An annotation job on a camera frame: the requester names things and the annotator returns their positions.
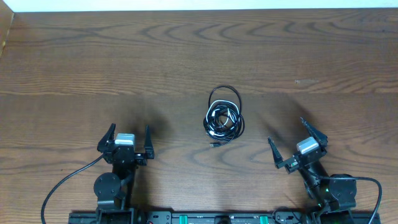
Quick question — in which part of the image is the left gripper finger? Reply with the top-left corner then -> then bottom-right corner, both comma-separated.
144,126 -> 155,159
97,123 -> 116,153

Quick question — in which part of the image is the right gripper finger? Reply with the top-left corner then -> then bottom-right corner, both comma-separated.
267,137 -> 292,169
300,117 -> 328,147

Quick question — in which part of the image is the black usb cable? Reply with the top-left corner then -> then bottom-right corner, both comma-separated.
203,85 -> 246,148

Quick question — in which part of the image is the white usb cable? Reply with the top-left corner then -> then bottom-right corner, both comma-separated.
206,100 -> 240,138

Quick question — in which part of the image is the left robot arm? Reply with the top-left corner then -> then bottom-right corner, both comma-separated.
93,123 -> 155,223

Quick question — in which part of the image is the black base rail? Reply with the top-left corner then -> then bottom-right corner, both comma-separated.
68,208 -> 371,224

